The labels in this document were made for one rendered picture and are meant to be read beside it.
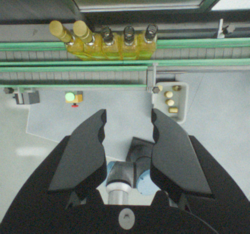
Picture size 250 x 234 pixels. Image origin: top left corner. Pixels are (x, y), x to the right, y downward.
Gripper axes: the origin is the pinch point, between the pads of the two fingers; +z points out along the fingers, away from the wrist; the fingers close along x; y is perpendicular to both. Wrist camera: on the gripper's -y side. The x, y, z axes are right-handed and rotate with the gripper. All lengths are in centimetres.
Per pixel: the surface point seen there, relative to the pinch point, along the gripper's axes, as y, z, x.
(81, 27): -9.4, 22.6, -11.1
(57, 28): -9.4, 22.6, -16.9
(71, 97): 19, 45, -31
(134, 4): -16.3, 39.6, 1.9
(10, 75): 7, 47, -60
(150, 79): 10.2, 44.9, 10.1
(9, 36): -10, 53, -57
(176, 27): -11, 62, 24
